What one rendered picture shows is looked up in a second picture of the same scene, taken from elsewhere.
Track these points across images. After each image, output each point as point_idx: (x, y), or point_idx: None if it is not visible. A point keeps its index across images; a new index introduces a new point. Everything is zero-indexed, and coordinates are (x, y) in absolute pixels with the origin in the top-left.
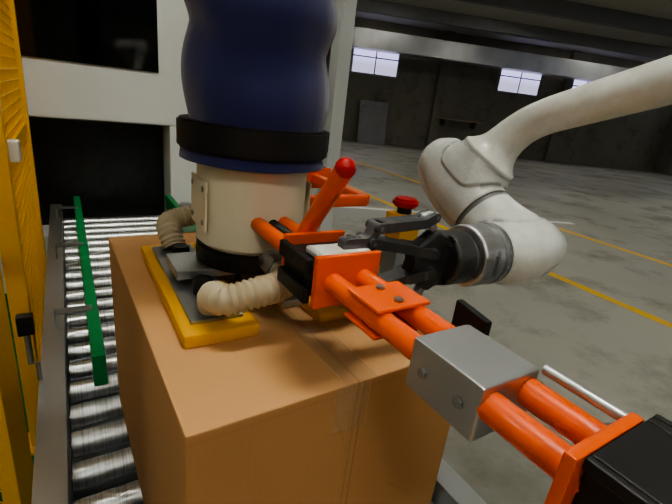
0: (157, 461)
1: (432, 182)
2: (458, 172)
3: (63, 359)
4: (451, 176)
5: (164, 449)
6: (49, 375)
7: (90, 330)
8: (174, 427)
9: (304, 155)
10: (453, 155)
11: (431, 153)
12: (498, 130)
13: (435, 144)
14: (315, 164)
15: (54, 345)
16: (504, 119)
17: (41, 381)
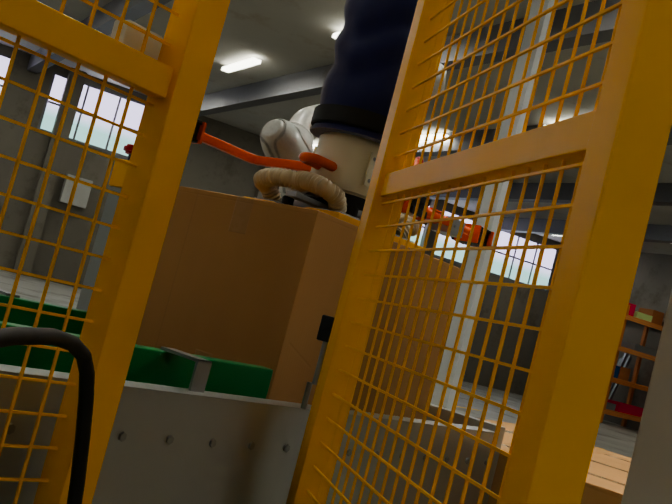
0: (418, 326)
1: (300, 151)
2: (310, 147)
3: (260, 398)
4: (308, 149)
5: (435, 303)
6: (293, 405)
7: (225, 361)
8: (454, 275)
9: None
10: (305, 135)
11: (295, 131)
12: (307, 122)
13: (291, 125)
14: None
15: (238, 397)
16: (303, 115)
17: (306, 408)
